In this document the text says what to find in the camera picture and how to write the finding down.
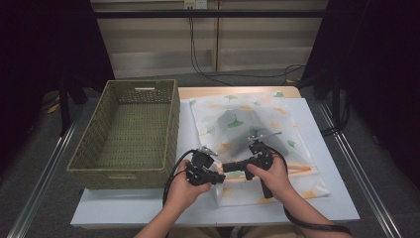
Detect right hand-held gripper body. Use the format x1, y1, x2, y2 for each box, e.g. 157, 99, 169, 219
248, 131, 283, 199

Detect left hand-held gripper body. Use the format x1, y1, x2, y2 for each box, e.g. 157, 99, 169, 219
185, 147, 218, 186

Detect white leaf-print mesh laundry bag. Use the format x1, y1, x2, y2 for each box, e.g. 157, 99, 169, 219
188, 91, 331, 207

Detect green woven basket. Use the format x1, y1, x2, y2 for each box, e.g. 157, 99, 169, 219
66, 78, 181, 190

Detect person's right hand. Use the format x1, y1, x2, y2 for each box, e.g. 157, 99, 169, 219
247, 155, 291, 199

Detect person's left hand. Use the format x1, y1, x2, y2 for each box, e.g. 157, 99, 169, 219
163, 160, 212, 212

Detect white table cover sheet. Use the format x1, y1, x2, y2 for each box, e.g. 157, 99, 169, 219
70, 97, 361, 229

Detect black stand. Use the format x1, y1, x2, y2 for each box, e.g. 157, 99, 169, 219
57, 75, 88, 137
331, 72, 343, 131

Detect black curtain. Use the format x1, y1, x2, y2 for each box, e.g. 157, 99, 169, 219
0, 0, 115, 173
301, 0, 420, 189

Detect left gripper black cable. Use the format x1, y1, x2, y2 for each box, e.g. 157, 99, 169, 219
161, 149, 199, 207

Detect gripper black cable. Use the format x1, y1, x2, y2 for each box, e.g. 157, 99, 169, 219
270, 148, 353, 237
161, 149, 199, 207

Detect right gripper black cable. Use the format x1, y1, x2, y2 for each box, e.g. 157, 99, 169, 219
270, 148, 353, 237

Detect black wall cable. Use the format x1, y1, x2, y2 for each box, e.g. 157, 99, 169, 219
191, 17, 306, 79
188, 17, 234, 87

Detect black floor cables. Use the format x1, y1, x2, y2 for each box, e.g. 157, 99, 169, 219
320, 97, 351, 137

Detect metal floor rail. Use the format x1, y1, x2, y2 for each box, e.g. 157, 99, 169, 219
6, 105, 83, 238
318, 102, 402, 238

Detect black horizontal frame bar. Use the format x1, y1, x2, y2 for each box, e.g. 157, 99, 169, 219
93, 9, 331, 19

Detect white wall power outlet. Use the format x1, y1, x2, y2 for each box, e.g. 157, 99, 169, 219
183, 0, 208, 10

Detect yellow floor cable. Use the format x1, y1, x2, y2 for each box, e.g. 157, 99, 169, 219
46, 95, 61, 115

